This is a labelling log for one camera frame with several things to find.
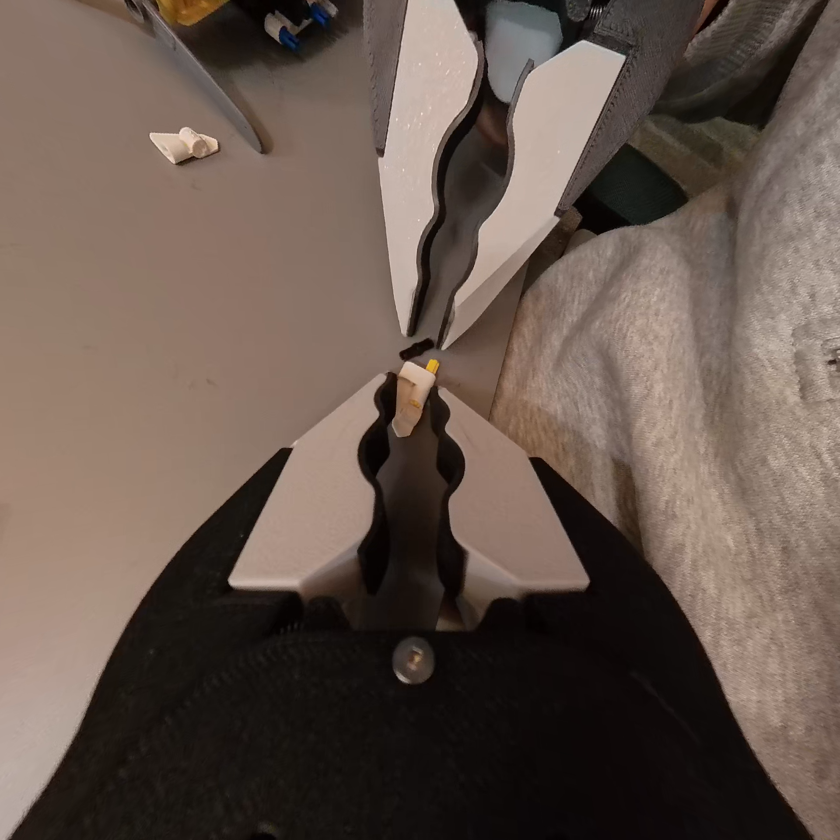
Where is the white lego wedge piece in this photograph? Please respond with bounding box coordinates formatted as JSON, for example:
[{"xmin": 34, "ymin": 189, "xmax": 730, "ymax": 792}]
[{"xmin": 150, "ymin": 126, "xmax": 219, "ymax": 165}]

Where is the lego helicopter model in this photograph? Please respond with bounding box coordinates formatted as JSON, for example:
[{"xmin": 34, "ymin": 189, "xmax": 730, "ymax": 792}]
[{"xmin": 125, "ymin": 0, "xmax": 342, "ymax": 156}]

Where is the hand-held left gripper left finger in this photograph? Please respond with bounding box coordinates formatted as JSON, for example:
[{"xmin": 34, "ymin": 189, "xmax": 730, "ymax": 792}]
[{"xmin": 227, "ymin": 373, "xmax": 395, "ymax": 624}]

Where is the white lego piece yellow pin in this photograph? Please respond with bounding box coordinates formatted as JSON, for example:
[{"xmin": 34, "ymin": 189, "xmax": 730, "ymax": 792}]
[{"xmin": 390, "ymin": 357, "xmax": 441, "ymax": 439}]

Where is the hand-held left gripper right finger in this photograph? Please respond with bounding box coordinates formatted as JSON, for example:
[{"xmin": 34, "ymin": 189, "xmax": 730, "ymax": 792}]
[{"xmin": 430, "ymin": 387, "xmax": 589, "ymax": 627}]

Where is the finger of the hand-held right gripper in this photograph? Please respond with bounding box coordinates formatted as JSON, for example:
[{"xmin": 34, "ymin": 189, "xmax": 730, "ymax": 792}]
[
  {"xmin": 377, "ymin": 0, "xmax": 487, "ymax": 339},
  {"xmin": 441, "ymin": 39, "xmax": 627, "ymax": 350}
]

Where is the dark green chair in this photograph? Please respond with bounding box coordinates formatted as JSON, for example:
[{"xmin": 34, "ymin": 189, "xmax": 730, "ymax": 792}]
[{"xmin": 577, "ymin": 144, "xmax": 690, "ymax": 231}]

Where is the person's grey zip hoodie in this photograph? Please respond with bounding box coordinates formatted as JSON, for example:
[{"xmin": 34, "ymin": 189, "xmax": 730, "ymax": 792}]
[{"xmin": 489, "ymin": 0, "xmax": 840, "ymax": 840}]

